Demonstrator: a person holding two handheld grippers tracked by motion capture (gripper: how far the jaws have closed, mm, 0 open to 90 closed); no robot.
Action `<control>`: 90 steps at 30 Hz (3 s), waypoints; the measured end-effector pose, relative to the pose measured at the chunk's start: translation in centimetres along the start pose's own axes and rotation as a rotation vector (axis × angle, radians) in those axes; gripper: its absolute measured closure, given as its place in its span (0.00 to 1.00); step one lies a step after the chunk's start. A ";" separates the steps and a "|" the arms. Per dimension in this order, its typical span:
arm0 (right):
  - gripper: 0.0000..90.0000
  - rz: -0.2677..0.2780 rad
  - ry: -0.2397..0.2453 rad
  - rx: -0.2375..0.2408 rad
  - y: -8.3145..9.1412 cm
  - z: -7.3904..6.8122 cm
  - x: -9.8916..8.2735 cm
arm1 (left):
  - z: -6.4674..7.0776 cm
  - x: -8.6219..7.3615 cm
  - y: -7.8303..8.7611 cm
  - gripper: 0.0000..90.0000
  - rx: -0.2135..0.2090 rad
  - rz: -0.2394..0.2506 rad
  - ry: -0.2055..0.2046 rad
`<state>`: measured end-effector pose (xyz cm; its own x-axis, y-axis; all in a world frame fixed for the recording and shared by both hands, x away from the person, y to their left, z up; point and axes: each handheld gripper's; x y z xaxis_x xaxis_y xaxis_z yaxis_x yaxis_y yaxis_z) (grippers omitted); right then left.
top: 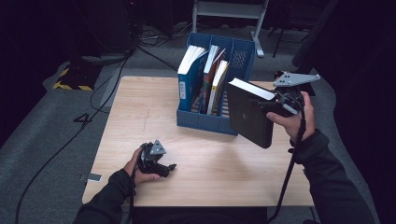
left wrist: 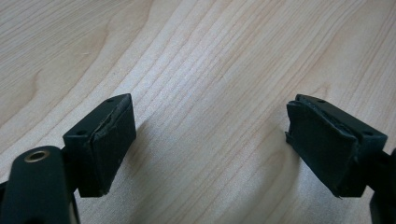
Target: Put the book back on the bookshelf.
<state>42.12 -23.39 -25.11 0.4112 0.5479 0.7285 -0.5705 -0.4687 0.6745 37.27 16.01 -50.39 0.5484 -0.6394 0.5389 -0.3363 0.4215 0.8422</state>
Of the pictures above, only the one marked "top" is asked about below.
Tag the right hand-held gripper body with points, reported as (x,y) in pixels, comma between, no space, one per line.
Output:
(289,99)

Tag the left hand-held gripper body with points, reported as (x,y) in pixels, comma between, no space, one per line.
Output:
(152,155)

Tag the black book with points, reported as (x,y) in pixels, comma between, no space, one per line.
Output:
(249,124)

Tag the yellow book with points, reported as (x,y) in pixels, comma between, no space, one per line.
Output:
(218,84)

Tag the blue plastic file rack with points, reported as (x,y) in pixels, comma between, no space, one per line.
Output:
(199,121)

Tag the red illustrated book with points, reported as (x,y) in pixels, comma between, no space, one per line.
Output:
(209,81)

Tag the blue illustrated book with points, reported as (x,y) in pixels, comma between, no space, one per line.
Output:
(191,84)

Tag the person's left hand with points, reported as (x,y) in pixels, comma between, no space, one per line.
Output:
(140,179)

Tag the person's right hand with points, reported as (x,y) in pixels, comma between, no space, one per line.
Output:
(295,124)

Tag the grey floor tape piece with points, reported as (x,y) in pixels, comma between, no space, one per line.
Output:
(93,177)

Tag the dark slanted pole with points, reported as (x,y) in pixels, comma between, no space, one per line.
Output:
(314,31)

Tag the white metal stand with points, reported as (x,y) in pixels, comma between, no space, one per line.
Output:
(230,9)

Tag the dark equipment case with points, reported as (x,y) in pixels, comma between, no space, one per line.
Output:
(109,25)

